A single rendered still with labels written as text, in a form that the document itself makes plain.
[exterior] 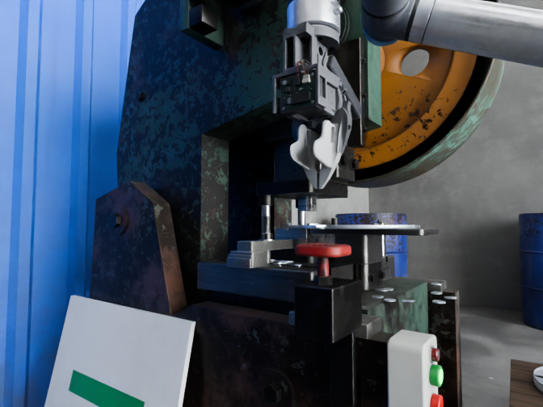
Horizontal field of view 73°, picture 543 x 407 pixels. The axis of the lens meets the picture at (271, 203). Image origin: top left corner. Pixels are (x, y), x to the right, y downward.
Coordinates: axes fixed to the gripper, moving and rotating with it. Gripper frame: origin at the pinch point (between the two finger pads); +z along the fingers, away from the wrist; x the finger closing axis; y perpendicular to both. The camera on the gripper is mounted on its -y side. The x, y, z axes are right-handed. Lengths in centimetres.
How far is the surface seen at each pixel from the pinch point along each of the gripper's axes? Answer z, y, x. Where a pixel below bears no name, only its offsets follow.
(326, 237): 9.5, -34.6, -17.8
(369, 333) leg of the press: 22.5, -6.9, 4.2
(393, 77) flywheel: -41, -69, -12
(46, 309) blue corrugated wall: 40, -20, -135
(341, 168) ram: -6.6, -30.1, -11.4
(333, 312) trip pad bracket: 17.7, 2.7, 3.1
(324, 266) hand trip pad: 12.1, 0.5, 0.7
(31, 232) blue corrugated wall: 10, -13, -133
